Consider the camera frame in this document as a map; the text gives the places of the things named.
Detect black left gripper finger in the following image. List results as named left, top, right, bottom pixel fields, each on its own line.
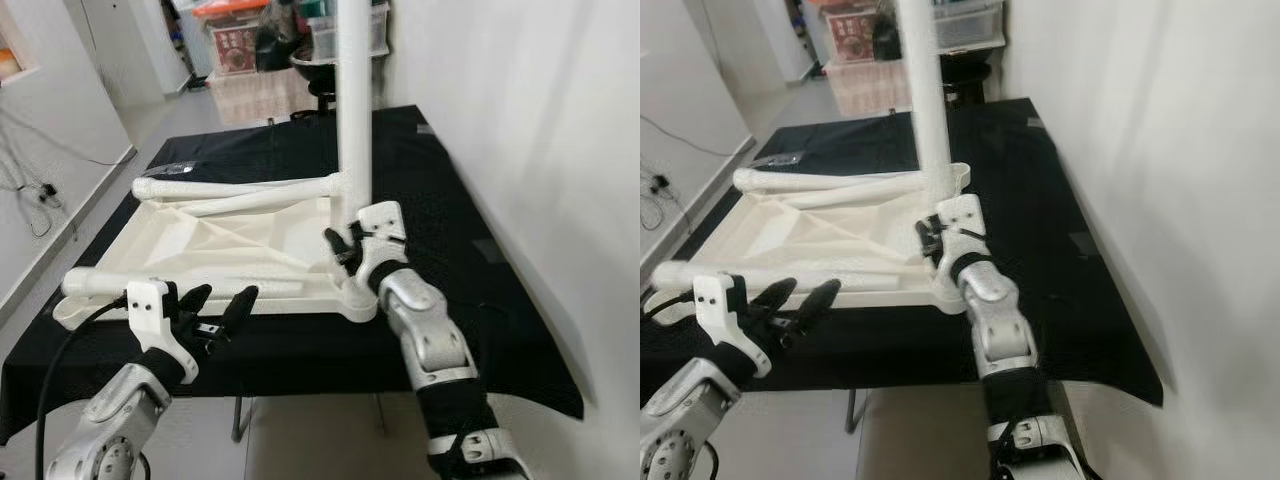
left=215, top=285, right=261, bottom=341
left=795, top=278, right=843, bottom=336
left=172, top=283, right=213, bottom=321
left=745, top=277, right=799, bottom=316

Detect white plastic children table top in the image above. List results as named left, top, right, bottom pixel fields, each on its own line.
left=52, top=170, right=386, bottom=323
left=645, top=160, right=973, bottom=321

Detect black tablecloth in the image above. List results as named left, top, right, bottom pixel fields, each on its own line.
left=0, top=105, right=586, bottom=446
left=640, top=97, right=1166, bottom=407

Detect beige lace covered bench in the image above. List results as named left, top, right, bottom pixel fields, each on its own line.
left=205, top=70, right=321, bottom=126
left=822, top=58, right=917, bottom=117

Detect black round stool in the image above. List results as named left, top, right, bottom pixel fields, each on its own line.
left=290, top=45, right=341, bottom=113
left=935, top=48, right=1001, bottom=107

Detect black plastic bag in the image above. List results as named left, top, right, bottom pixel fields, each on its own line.
left=870, top=0, right=902, bottom=59
left=255, top=0, right=301, bottom=71

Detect red printed cardboard box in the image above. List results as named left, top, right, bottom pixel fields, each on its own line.
left=207, top=22, right=263, bottom=76
left=822, top=10, right=879, bottom=64

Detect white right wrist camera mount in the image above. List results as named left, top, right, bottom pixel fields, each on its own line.
left=352, top=200, right=411, bottom=283
left=933, top=193, right=992, bottom=277

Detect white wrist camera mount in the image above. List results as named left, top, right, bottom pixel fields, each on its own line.
left=126, top=278, right=201, bottom=386
left=933, top=193, right=992, bottom=277
left=352, top=200, right=411, bottom=283
left=693, top=272, right=773, bottom=379

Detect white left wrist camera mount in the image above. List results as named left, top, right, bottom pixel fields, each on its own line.
left=126, top=278, right=201, bottom=386
left=693, top=272, right=773, bottom=379

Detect thin black power cable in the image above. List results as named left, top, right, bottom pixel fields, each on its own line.
left=0, top=100, right=126, bottom=241
left=640, top=112, right=747, bottom=237

